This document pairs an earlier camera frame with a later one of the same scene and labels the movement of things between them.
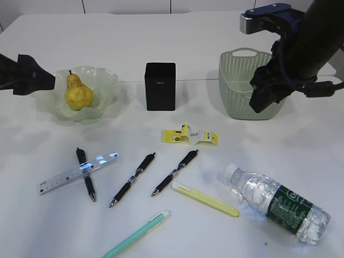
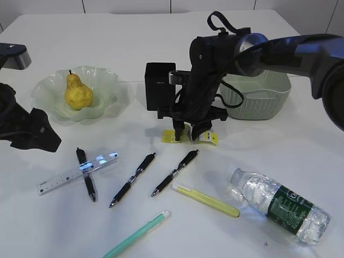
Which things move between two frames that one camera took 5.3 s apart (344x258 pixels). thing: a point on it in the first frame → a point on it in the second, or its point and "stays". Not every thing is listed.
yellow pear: [78, 95] stays
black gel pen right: [188, 158] stays
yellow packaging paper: [189, 135] stays
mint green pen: [165, 214] stays
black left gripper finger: [31, 77] → [15, 121]
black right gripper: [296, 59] → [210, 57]
